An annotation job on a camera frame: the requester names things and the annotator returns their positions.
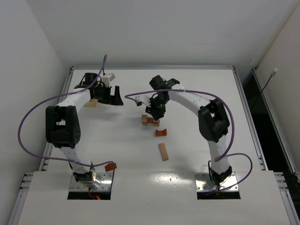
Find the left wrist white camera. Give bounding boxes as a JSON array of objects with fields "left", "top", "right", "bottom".
[{"left": 101, "top": 73, "right": 115, "bottom": 86}]

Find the metal base plate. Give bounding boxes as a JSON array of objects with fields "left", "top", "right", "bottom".
[
  {"left": 195, "top": 172, "right": 239, "bottom": 193},
  {"left": 69, "top": 172, "right": 113, "bottom": 192}
]

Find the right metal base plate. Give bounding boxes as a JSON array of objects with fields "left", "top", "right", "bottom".
[{"left": 195, "top": 172, "right": 239, "bottom": 193}]

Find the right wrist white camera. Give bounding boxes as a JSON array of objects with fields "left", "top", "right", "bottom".
[{"left": 135, "top": 95, "right": 150, "bottom": 107}]

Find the red triangular roof block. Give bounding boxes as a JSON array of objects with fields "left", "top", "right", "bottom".
[{"left": 105, "top": 163, "right": 117, "bottom": 172}]

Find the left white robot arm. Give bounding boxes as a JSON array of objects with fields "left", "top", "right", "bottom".
[{"left": 45, "top": 73, "right": 123, "bottom": 184}]

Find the black wall cable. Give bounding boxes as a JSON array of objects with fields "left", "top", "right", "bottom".
[{"left": 246, "top": 68, "right": 278, "bottom": 115}]

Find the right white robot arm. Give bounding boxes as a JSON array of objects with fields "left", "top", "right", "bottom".
[{"left": 145, "top": 75, "right": 232, "bottom": 186}]

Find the dark red arch block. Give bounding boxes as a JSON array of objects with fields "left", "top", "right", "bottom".
[{"left": 155, "top": 129, "right": 167, "bottom": 137}]

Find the purple cable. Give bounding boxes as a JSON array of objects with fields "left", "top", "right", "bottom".
[
  {"left": 18, "top": 54, "right": 117, "bottom": 174},
  {"left": 124, "top": 90, "right": 254, "bottom": 195}
]

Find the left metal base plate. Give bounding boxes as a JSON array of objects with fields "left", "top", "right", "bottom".
[{"left": 69, "top": 172, "right": 113, "bottom": 192}]

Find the wrist white camera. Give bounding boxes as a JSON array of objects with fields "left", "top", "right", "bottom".
[
  {"left": 135, "top": 95, "right": 150, "bottom": 107},
  {"left": 101, "top": 73, "right": 115, "bottom": 86}
]

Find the reddish long plank block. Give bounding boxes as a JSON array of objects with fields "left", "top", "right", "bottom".
[{"left": 147, "top": 117, "right": 156, "bottom": 126}]

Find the light long plank block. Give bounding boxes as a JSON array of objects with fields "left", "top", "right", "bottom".
[{"left": 158, "top": 143, "right": 169, "bottom": 161}]

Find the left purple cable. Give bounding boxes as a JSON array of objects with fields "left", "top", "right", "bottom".
[{"left": 18, "top": 54, "right": 117, "bottom": 174}]

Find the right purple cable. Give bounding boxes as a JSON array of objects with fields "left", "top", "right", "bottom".
[{"left": 124, "top": 90, "right": 254, "bottom": 195}]

